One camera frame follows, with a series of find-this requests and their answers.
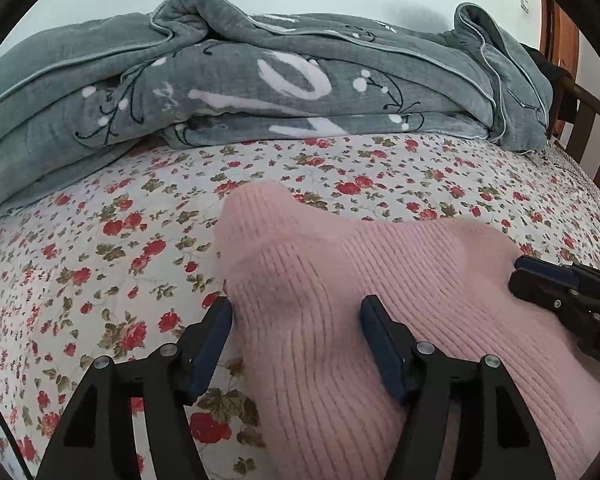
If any pink knit sweater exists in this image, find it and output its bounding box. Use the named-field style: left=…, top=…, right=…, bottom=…
left=215, top=181, right=600, bottom=479

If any black clothing on footboard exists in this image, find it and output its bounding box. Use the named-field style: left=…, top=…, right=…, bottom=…
left=522, top=44, right=578, bottom=120

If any floral bed sheet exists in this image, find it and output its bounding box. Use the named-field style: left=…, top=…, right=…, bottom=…
left=0, top=134, right=600, bottom=479

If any brown wooden door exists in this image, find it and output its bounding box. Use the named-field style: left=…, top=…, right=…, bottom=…
left=540, top=0, right=580, bottom=77

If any grey floral quilt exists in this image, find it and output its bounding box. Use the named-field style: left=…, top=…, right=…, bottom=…
left=0, top=0, right=553, bottom=217

